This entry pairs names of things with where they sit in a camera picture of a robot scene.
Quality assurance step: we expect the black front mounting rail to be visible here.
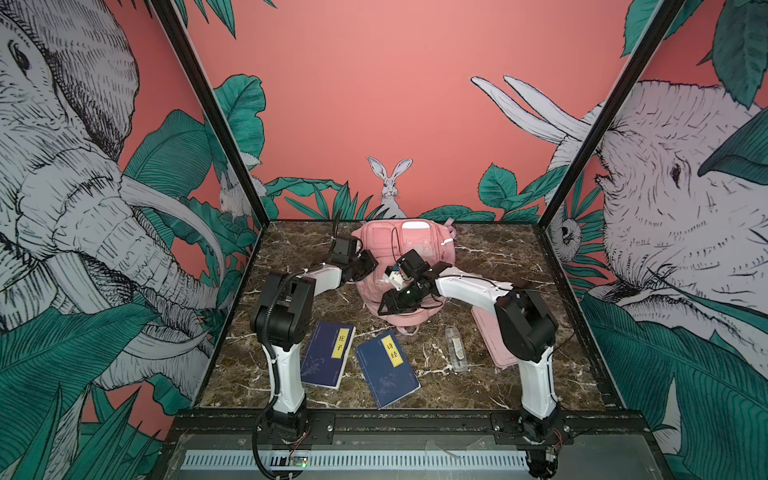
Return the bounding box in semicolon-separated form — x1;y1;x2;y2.
166;408;650;448

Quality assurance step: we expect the black right corner frame post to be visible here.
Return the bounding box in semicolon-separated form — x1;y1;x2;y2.
538;0;688;228

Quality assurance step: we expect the black left corner frame post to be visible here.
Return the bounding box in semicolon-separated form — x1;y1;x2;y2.
148;0;271;228

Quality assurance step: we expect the black corner frame post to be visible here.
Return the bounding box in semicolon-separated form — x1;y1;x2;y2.
538;0;688;228
148;0;271;228

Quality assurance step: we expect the pink student backpack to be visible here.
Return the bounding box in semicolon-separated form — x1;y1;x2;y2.
352;219;457;316

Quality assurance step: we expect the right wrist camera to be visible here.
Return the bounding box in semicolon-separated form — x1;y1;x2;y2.
385;249;452;290

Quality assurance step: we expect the clear plastic small case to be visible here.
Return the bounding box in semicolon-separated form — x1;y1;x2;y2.
445;326;469;372

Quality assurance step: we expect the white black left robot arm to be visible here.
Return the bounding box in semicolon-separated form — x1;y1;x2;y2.
250;250;378;436

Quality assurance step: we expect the dark blue book left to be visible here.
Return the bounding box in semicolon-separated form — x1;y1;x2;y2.
301;321;355;390

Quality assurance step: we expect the pink pencil case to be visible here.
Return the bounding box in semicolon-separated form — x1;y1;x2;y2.
471;307;518;369

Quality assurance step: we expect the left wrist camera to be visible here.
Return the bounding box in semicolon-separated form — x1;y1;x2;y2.
325;235;359;268

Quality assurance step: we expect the white perforated cable tray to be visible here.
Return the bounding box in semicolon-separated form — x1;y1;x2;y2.
181;450;528;472

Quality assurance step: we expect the dark blue book yellow label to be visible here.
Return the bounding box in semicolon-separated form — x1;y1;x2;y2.
355;329;421;409

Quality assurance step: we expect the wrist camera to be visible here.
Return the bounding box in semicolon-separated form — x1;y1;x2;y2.
325;235;359;268
385;249;452;290

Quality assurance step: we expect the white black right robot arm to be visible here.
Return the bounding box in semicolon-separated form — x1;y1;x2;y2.
378;262;559;445

